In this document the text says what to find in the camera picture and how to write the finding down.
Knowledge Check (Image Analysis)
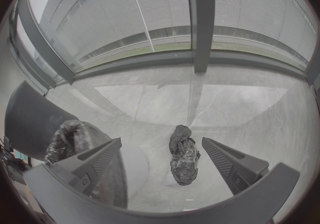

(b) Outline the dark grey round chair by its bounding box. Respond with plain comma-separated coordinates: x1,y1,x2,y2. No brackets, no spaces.
4,80,81,164

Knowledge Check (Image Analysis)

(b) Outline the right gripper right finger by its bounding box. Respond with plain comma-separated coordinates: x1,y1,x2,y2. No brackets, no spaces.
201,137,270,196

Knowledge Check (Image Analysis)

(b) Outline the crumpled black plastic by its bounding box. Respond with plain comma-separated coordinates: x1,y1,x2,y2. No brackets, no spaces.
169,125,201,186

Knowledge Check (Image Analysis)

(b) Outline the window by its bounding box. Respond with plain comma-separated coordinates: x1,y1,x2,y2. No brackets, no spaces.
9,0,320,86

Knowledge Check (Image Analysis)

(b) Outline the black plastic bag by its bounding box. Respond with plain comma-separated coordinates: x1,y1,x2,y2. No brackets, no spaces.
44,120,128,209

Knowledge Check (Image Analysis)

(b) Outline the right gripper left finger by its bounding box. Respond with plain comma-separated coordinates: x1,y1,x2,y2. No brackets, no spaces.
71,137,122,195

